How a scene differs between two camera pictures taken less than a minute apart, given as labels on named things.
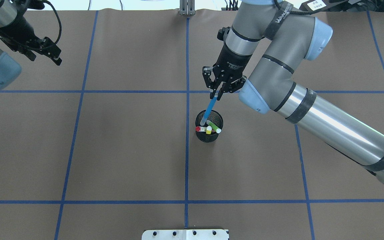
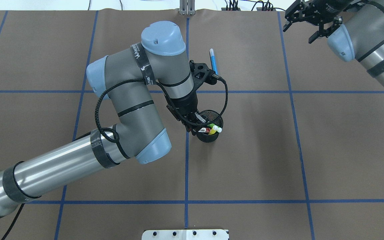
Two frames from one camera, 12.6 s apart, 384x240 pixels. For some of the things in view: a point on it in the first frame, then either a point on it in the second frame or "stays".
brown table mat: (103, 144) stays
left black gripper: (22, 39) -> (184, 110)
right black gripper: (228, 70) -> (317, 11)
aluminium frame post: (187, 7) stays
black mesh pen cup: (208, 124) stays
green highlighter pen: (217, 130) stays
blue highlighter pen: (209, 109) -> (213, 60)
